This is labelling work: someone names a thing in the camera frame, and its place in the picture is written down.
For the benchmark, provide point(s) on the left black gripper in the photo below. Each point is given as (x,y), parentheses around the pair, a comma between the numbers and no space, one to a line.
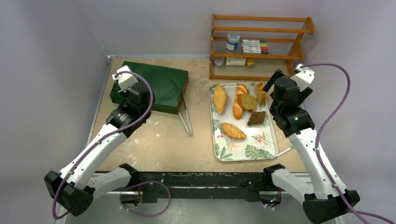
(125,94)

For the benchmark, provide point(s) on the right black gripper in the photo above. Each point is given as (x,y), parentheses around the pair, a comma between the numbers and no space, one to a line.
(276,78)

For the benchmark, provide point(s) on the orange fake bread slice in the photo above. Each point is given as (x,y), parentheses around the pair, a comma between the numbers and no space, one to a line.
(260,93)

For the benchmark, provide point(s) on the dark brown fake bread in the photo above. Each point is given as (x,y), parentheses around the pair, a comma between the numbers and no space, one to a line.
(256,118)

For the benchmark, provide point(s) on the brown speckled bread slice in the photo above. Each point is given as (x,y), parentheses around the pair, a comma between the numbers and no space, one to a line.
(247,102)

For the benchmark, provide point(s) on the green paper bag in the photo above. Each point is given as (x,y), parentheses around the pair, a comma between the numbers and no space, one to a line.
(168,84)

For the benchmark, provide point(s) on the leaf pattern serving tray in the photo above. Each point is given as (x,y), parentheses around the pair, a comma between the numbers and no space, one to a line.
(260,141)

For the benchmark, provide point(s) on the fake baguette bread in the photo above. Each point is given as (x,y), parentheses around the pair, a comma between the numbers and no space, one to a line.
(237,110)

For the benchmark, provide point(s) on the small oval bread roll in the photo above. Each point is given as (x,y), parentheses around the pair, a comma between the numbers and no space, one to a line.
(232,131)

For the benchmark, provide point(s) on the metal tongs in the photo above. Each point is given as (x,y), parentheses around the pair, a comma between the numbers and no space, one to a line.
(184,115)

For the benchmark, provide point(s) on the yellow fake bread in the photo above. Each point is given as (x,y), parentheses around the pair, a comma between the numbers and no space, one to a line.
(219,98)

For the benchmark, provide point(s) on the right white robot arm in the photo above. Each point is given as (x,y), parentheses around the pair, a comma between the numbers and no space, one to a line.
(326,197)

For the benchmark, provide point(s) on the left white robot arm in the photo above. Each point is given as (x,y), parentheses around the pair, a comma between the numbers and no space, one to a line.
(71,187)

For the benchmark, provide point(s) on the green white marker pen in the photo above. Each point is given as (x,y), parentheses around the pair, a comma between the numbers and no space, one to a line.
(285,151)

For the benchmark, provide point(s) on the orange wooden shelf rack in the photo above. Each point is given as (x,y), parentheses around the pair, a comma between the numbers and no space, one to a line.
(283,34)

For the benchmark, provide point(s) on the small yellow object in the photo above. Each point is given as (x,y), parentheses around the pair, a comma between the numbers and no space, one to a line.
(250,62)

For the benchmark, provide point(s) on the white small box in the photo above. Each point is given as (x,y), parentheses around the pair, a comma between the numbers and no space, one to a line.
(235,61)

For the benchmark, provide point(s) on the coloured marker set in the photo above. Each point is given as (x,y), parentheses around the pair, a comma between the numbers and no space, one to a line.
(255,46)

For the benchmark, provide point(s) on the small grey jar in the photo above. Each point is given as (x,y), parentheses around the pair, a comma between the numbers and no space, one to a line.
(218,61)

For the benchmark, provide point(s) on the white jar blue lid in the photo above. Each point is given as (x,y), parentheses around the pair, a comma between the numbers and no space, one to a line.
(232,41)

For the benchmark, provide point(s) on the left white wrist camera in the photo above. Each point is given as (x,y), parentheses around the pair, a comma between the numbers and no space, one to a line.
(123,79)

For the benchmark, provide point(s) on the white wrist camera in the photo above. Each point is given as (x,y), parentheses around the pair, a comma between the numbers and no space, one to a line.
(123,79)
(303,77)

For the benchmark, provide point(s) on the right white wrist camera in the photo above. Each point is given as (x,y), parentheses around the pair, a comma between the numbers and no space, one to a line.
(303,77)

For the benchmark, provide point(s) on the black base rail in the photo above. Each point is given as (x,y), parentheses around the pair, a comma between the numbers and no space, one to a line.
(248,186)

